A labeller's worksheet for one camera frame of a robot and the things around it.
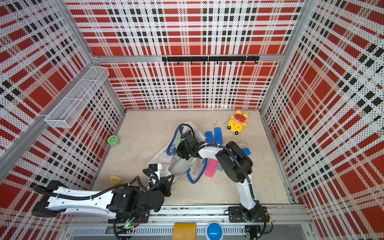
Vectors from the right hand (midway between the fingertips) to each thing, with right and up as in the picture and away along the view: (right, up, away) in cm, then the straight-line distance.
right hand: (176, 150), depth 93 cm
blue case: (+22, +7, +11) cm, 25 cm away
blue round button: (+22, -34, -24) cm, 47 cm away
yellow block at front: (+7, -36, -21) cm, 42 cm away
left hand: (+4, -9, -22) cm, 24 cm away
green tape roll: (-43, +6, +6) cm, 44 cm away
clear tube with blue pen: (+14, -9, -3) cm, 17 cm away
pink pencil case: (+22, -9, -4) cm, 24 cm away
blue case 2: (+28, +8, +12) cm, 31 cm away
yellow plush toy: (+40, +16, +9) cm, 44 cm away
